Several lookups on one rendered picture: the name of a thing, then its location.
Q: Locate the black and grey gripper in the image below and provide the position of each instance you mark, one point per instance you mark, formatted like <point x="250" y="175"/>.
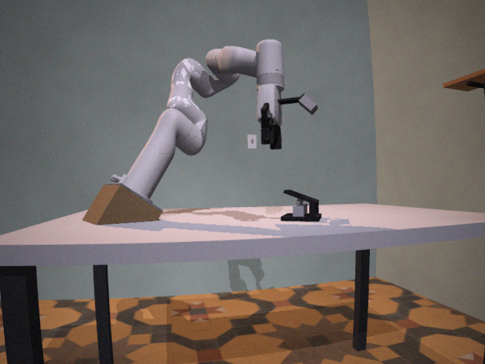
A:
<point x="268" y="94"/>

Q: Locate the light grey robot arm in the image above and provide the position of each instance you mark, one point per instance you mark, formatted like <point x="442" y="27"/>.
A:
<point x="183" y="124"/>

